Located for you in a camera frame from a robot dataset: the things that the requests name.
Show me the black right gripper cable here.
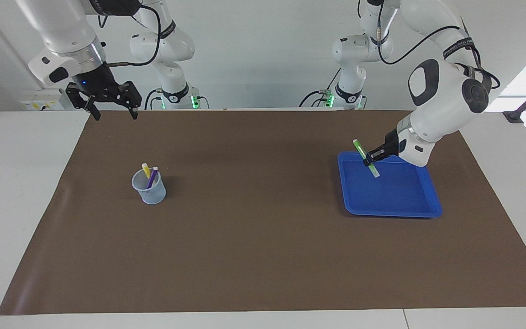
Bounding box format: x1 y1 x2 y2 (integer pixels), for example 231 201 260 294
96 0 161 69

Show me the black arm base cable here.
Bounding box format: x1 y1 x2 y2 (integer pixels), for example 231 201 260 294
299 69 341 108
144 89 163 110

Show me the brown paper table mat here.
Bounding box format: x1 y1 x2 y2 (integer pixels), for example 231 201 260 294
0 109 526 316

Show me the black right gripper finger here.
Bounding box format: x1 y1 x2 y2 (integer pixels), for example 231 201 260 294
117 81 142 120
66 84 100 121

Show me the black left arm base cable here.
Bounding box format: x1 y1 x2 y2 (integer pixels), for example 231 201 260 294
299 69 341 108

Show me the blue plastic tray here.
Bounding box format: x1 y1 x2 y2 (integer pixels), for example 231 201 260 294
337 152 442 218

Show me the green marker pen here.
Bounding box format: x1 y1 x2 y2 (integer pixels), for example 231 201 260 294
352 139 381 179

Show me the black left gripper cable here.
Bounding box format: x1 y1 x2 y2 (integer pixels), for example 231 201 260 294
375 0 501 90

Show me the white wall power outlet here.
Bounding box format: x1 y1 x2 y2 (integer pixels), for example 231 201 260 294
20 89 66 111

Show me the black right arm base cable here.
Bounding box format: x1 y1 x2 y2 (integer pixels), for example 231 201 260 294
144 89 163 110

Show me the translucent plastic cup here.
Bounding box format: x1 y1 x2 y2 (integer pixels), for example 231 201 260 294
131 168 167 205

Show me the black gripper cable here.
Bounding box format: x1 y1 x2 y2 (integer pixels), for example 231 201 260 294
375 0 501 90
96 0 161 69

